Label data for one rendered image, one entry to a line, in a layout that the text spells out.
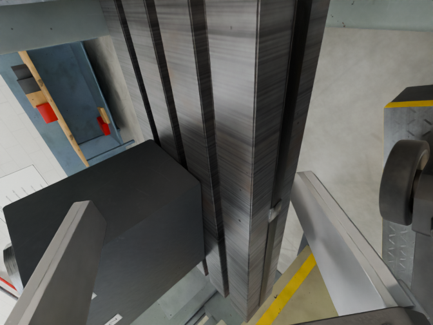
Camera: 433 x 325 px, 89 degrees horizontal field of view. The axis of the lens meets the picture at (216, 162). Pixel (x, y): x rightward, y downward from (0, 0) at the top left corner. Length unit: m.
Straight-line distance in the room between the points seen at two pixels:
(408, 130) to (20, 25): 0.86
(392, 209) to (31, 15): 0.80
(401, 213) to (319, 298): 1.19
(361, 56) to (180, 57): 1.00
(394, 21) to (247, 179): 0.77
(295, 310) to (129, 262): 1.45
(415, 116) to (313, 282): 1.29
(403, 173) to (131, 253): 0.53
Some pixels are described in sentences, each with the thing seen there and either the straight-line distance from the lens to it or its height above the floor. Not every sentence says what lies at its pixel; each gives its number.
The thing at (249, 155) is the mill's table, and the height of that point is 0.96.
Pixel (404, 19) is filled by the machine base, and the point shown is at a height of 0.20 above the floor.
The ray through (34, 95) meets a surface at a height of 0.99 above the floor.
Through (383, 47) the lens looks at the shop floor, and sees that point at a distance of 1.12.
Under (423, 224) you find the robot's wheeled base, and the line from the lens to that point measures 0.61.
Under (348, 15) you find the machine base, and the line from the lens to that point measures 0.94.
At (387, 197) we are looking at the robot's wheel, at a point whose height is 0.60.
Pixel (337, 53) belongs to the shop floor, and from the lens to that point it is 1.18.
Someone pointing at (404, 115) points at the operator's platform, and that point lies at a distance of 0.73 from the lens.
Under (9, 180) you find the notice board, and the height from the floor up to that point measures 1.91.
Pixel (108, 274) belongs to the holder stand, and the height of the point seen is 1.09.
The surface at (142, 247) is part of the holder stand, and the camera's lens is 0.29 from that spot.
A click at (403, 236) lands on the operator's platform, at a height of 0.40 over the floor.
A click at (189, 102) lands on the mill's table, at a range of 0.22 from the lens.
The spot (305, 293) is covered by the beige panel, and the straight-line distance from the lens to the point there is 1.72.
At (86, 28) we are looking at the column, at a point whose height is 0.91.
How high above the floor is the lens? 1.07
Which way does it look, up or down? 30 degrees down
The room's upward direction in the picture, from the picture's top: 122 degrees counter-clockwise
